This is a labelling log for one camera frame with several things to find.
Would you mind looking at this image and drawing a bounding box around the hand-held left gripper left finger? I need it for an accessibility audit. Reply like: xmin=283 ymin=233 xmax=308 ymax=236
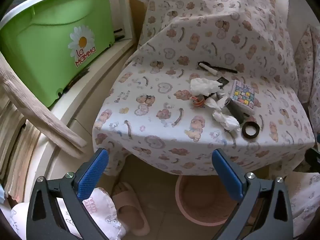
xmin=26 ymin=147 xmax=118 ymax=240

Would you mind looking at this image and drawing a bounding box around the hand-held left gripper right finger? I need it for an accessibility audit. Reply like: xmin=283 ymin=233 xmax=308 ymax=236
xmin=212 ymin=148 xmax=293 ymax=240

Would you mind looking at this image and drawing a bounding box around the pink wastebasket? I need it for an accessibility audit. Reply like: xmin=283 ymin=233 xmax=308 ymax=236
xmin=175 ymin=174 xmax=240 ymax=227

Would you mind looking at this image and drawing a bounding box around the black tape ring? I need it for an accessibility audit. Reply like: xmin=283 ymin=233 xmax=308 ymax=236
xmin=241 ymin=121 xmax=261 ymax=139

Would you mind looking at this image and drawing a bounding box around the black cylinder tube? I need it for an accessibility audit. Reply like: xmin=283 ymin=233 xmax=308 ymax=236
xmin=226 ymin=97 xmax=249 ymax=125

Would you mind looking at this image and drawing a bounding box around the colourful printed tissue packet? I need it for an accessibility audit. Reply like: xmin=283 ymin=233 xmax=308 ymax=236
xmin=229 ymin=79 xmax=256 ymax=116

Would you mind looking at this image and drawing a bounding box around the large white tissue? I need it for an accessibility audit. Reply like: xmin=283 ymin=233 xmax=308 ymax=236
xmin=190 ymin=78 xmax=222 ymax=97

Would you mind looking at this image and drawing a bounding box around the person's printed pyjama leg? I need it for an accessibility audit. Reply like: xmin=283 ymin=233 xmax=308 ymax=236
xmin=10 ymin=187 xmax=128 ymax=240

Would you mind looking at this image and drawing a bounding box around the pink slipper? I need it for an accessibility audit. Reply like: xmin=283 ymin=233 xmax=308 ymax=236
xmin=112 ymin=182 xmax=150 ymax=236

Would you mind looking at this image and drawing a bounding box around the bear print hanging cloth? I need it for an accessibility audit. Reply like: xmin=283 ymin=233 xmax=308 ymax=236
xmin=284 ymin=171 xmax=320 ymax=233

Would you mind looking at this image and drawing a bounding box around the stack of books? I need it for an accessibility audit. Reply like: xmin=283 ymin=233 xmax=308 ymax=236
xmin=0 ymin=96 xmax=43 ymax=203

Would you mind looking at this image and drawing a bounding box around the weathered wooden plank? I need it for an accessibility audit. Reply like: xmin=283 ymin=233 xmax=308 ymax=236
xmin=0 ymin=52 xmax=87 ymax=158

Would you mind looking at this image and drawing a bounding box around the white cabinet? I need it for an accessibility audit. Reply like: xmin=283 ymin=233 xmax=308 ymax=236
xmin=37 ymin=37 xmax=140 ymax=205

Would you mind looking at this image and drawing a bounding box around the green plastic bin daisy label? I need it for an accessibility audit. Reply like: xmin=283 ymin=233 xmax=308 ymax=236
xmin=0 ymin=0 xmax=116 ymax=108

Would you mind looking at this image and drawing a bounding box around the bear print tablecloth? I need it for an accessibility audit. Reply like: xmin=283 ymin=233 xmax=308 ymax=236
xmin=92 ymin=0 xmax=316 ymax=177

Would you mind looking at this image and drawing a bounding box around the floral printed cushion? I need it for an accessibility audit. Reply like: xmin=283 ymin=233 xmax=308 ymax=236
xmin=294 ymin=24 xmax=320 ymax=130

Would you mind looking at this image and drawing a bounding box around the wooden panel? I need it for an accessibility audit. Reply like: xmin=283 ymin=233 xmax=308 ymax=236
xmin=126 ymin=0 xmax=147 ymax=52

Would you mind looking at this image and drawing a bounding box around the white window frame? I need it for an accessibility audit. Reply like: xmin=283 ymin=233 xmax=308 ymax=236
xmin=110 ymin=0 xmax=137 ymax=46

